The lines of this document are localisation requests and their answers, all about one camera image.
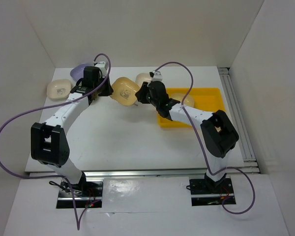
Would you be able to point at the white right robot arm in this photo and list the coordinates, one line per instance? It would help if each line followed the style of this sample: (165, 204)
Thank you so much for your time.
(214, 131)

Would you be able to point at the yellow plastic bin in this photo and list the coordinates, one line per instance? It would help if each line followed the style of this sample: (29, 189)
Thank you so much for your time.
(206, 99)

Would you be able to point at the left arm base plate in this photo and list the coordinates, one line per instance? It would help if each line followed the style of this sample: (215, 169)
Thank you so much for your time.
(90, 197)

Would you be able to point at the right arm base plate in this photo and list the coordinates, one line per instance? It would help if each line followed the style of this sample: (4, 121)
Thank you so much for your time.
(202, 196)

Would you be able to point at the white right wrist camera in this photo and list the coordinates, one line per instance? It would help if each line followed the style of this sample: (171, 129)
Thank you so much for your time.
(156, 76)

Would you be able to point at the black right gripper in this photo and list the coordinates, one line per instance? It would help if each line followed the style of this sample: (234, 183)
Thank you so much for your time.
(140, 95)

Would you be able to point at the yellow panda plate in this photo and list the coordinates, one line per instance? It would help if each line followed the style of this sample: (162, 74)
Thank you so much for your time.
(124, 91)
(187, 100)

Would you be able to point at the aluminium side rail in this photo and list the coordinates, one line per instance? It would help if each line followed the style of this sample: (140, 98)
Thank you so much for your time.
(249, 159)

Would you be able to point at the aluminium table edge rail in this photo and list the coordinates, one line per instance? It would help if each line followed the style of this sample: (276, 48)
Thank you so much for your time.
(145, 173)

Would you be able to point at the cream panda plate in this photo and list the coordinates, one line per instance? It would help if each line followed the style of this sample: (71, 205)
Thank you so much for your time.
(142, 77)
(59, 89)

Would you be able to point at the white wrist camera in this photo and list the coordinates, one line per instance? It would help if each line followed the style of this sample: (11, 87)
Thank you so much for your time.
(156, 76)
(103, 66)

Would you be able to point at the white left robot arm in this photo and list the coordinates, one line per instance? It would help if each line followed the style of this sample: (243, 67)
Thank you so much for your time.
(49, 145)

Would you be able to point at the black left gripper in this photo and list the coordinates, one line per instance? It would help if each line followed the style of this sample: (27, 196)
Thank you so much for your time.
(109, 90)

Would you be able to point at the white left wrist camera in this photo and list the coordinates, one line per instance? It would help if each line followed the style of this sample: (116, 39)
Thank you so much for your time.
(103, 66)

